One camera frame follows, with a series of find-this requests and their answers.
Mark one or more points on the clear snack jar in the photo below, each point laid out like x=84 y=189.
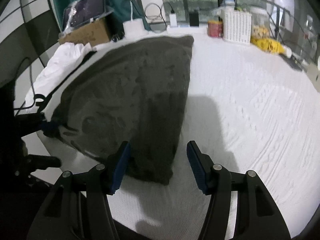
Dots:
x=260 y=27

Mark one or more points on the white desk lamp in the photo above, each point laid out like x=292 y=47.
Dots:
x=134 y=28

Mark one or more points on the tablet with dark screen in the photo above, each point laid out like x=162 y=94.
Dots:
x=82 y=11

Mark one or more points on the cardboard box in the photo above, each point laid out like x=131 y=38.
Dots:
x=94 y=33

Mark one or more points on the yellow snack bag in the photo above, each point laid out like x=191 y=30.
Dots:
x=269 y=45

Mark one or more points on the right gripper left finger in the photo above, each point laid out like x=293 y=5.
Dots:
x=105 y=179

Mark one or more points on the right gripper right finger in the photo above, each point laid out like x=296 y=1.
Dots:
x=215 y=181

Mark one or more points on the white perforated basket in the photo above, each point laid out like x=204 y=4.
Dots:
x=237 y=26

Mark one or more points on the red yellow snack can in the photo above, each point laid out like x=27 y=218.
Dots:
x=215 y=29

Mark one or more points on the white charger with black cable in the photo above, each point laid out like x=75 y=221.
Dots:
x=157 y=21

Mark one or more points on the dark olive grey garment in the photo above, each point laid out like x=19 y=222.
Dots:
x=135 y=93

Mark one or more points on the white garment with black strap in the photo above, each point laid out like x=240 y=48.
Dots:
x=67 y=58

